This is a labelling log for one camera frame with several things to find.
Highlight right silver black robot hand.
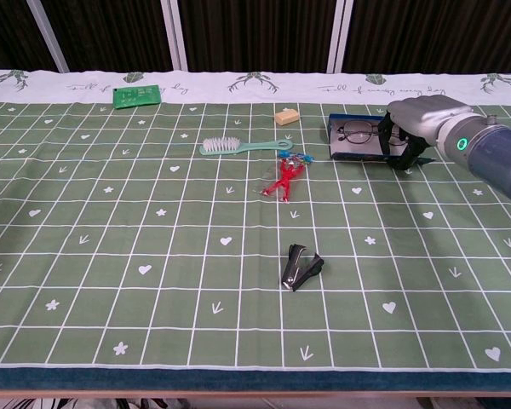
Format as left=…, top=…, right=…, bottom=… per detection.
left=376, top=95, right=474, bottom=170

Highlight black wire-frame eyeglasses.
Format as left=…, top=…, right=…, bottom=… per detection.
left=336, top=120, right=404, bottom=146

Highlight blue glasses case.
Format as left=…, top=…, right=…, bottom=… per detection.
left=327, top=112, right=438, bottom=165

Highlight beige rectangular block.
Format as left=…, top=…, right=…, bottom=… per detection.
left=274, top=108, right=300, bottom=126

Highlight blue binder clips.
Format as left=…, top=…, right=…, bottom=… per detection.
left=278, top=148, right=315, bottom=165

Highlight red toy figure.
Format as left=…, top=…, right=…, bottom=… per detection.
left=261, top=158, right=307, bottom=204

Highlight black staple remover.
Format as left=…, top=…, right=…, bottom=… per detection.
left=279, top=243, right=326, bottom=293

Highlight mint green brush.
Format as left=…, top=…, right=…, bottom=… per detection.
left=198, top=136, right=294, bottom=157

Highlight green circuit board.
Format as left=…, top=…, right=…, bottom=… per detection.
left=112, top=84, right=164, bottom=110

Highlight green checked tablecloth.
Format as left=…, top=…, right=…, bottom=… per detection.
left=0, top=69, right=511, bottom=392

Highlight white metal frame post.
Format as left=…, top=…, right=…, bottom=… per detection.
left=325, top=0, right=353, bottom=73
left=25, top=0, right=72, bottom=72
left=159, top=0, right=189, bottom=72

